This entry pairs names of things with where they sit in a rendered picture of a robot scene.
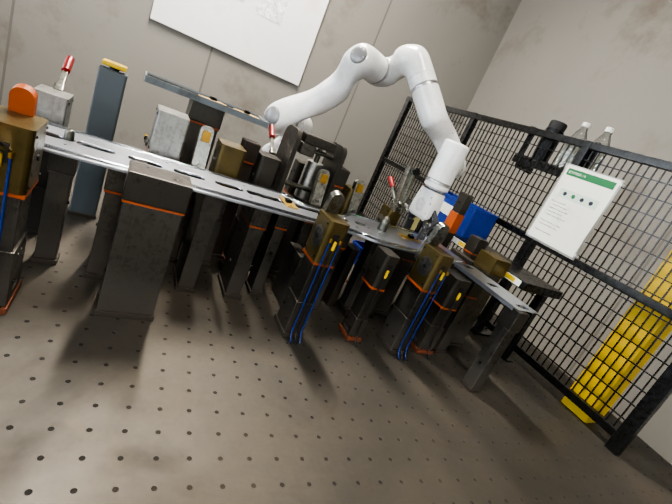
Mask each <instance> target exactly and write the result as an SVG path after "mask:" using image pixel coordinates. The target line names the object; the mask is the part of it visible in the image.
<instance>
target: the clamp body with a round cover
mask: <svg viewBox="0 0 672 504"><path fill-rule="evenodd" d="M216 143H217V144H216V147H215V150H214V153H213V156H212V160H211V163H210V166H209V169H208V170H210V171H213V172H217V173H220V174H223V175H227V176H230V177H233V178H236V179H238V176H239V173H240V171H241V168H242V165H243V162H244V159H245V156H246V153H247V151H246V150H245V149H244V148H243V146H242V145H240V144H237V143H234V142H231V141H228V140H225V139H223V138H218V141H216ZM227 202H228V201H226V200H225V201H224V204H223V207H222V210H221V213H220V216H219V218H218V219H216V222H215V225H214V228H213V231H212V234H211V237H210V240H209V243H208V246H207V249H206V252H205V255H204V258H203V261H202V264H201V265H204V266H209V265H210V258H211V255H212V252H213V249H214V246H215V243H216V240H217V237H218V234H219V231H220V228H221V225H222V222H221V220H222V217H223V214H224V211H225V208H226V205H227Z"/></svg>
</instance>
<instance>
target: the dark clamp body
mask: <svg viewBox="0 0 672 504"><path fill-rule="evenodd" d="M281 162H282V161H281V160H280V159H279V158H278V157H277V156H276V155H273V154H271V153H268V152H266V151H263V150H260V151H259V153H258V156H257V159H256V162H255V164H254V165H253V166H252V169H251V172H250V174H249V177H248V180H247V182H250V183H253V184H256V185H260V186H263V187H266V188H269V189H272V187H273V184H274V181H275V178H276V176H277V173H278V170H279V168H280V165H281ZM241 207H242V205H241V204H239V207H238V209H237V212H236V215H235V218H234V221H233V224H232V226H231V229H230V232H229V235H228V238H227V241H226V244H225V247H224V250H223V252H222V254H223V257H222V259H223V262H224V261H225V258H226V255H227V252H228V250H229V247H230V244H231V241H232V238H233V235H234V232H235V230H236V227H237V224H238V221H239V218H240V215H241Z"/></svg>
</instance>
